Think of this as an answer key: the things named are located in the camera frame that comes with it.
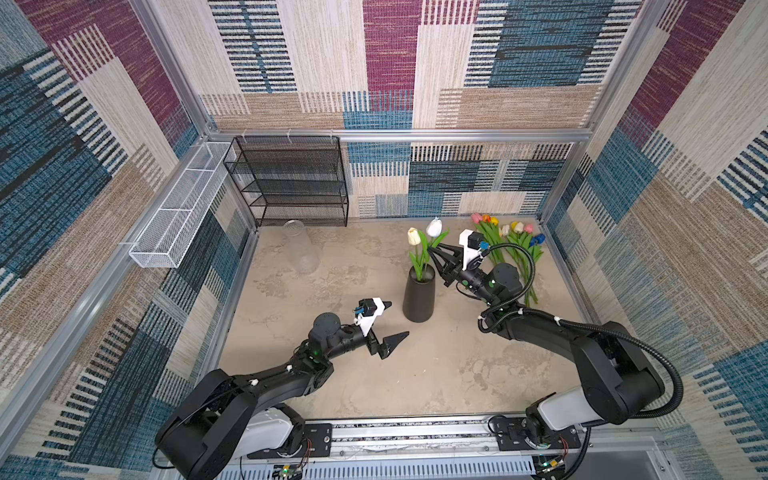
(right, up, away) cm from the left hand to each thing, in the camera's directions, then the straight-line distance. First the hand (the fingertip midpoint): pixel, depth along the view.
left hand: (398, 315), depth 76 cm
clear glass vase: (-30, +13, +26) cm, 43 cm away
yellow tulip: (+45, +13, +29) cm, 55 cm away
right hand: (+8, +17, +2) cm, 19 cm away
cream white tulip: (+4, +19, -1) cm, 20 cm away
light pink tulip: (+49, +24, +35) cm, 65 cm away
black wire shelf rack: (-38, +42, +35) cm, 66 cm away
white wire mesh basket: (-69, +19, +16) cm, 74 cm away
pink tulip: (+31, +28, +37) cm, 56 cm away
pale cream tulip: (+45, +24, +36) cm, 63 cm away
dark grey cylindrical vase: (+6, +2, +11) cm, 13 cm away
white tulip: (+9, +22, -1) cm, 23 cm away
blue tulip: (+51, +15, +33) cm, 63 cm away
